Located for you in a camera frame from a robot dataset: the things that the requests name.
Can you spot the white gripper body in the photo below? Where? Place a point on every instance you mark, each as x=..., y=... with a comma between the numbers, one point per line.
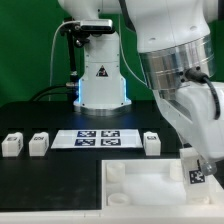
x=192, y=114

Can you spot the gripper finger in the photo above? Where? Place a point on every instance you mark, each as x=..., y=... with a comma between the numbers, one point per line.
x=208, y=168

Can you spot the white square table top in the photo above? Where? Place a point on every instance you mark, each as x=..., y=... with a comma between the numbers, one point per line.
x=142, y=182

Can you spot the camera on black mount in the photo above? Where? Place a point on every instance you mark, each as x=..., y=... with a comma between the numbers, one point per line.
x=77, y=33

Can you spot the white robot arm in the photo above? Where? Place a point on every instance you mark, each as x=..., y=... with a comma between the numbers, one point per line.
x=174, y=44

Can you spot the white sheet with markers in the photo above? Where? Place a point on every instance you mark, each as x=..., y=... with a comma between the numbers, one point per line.
x=108, y=138

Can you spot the white L-shaped obstacle wall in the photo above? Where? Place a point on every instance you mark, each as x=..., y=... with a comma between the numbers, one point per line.
x=216, y=191

